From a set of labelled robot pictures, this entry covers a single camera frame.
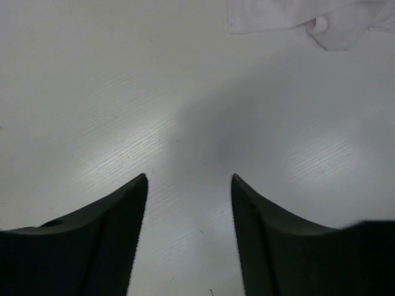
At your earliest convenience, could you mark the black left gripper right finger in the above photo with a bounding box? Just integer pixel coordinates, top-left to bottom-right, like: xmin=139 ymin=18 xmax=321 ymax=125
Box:
xmin=231 ymin=175 xmax=394 ymax=295

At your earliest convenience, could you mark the white tank top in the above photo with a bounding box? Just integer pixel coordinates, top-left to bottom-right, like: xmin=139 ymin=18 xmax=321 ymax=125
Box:
xmin=227 ymin=0 xmax=394 ymax=51

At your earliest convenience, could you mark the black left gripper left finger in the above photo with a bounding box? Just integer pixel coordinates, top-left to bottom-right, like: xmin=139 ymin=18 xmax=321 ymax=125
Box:
xmin=1 ymin=174 xmax=148 ymax=295

